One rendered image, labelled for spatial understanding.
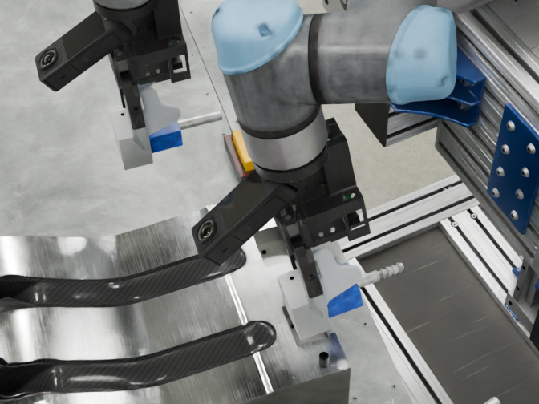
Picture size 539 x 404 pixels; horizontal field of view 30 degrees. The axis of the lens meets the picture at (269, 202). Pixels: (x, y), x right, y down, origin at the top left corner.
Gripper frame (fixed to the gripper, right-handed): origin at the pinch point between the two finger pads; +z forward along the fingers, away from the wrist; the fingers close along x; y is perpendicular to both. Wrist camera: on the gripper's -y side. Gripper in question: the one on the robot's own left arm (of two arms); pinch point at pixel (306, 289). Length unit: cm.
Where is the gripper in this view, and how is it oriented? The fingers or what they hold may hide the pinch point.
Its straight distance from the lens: 105.7
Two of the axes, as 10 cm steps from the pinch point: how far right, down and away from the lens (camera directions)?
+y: 9.3, -3.5, 0.6
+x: -2.9, -6.4, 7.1
